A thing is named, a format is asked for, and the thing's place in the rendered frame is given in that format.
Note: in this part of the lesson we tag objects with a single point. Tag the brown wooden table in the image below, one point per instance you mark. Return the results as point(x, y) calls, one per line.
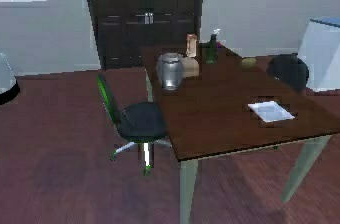
point(218, 110)

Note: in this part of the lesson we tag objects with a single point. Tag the green black office chair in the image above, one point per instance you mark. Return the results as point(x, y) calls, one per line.
point(139, 121)

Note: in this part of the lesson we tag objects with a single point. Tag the silver metal vase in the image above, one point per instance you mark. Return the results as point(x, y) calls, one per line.
point(170, 70)

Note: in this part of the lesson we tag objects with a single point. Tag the dark brown cupboard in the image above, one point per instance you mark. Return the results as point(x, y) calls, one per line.
point(128, 33)

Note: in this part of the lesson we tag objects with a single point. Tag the black round chair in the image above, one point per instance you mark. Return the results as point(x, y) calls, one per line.
point(288, 71)

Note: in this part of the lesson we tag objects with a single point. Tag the tan round bread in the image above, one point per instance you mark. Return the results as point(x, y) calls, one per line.
point(191, 66)

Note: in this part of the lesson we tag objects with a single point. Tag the white square plate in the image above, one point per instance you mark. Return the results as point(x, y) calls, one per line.
point(270, 111)

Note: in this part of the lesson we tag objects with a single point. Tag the white cabinet with blue top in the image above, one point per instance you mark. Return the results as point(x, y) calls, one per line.
point(333, 53)

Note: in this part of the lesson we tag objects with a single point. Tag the green spray bottle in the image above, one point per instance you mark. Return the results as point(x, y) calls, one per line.
point(211, 50)

